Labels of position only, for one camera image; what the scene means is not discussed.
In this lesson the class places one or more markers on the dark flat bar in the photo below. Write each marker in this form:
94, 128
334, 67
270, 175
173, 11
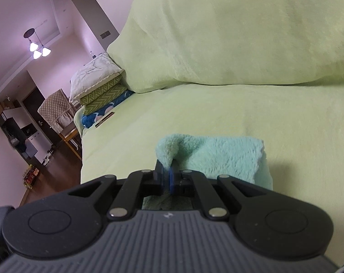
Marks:
105, 119

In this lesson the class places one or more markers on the ceiling lamp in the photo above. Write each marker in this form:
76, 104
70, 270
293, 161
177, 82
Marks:
37, 48

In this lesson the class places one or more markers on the light green sofa cover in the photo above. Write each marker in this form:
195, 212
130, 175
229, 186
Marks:
231, 62

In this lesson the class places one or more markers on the blue patterned pillow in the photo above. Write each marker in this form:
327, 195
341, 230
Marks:
89, 119

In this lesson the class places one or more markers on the chair with quilted cover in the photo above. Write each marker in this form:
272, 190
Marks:
54, 105

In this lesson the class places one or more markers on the dark wooden door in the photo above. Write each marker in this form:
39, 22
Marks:
32, 102

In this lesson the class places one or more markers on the teal fluffy cloth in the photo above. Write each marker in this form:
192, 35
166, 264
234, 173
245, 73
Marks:
223, 156

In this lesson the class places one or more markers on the green chevron pillow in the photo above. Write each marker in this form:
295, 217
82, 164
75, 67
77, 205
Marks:
103, 102
103, 92

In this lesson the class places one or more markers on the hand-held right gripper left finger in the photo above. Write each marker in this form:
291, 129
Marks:
159, 180

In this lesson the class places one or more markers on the wooden table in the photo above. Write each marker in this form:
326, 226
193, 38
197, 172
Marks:
71, 136

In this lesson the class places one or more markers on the white marbled pillow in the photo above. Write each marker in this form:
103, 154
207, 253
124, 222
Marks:
92, 74

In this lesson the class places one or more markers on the white cabinet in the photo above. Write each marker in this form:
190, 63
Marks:
29, 142

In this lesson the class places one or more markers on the bottles on floor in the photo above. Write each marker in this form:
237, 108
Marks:
31, 176

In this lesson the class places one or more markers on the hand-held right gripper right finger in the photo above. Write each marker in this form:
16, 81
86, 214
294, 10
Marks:
174, 183

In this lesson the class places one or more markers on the dark wall panel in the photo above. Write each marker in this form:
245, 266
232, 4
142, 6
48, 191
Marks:
105, 34

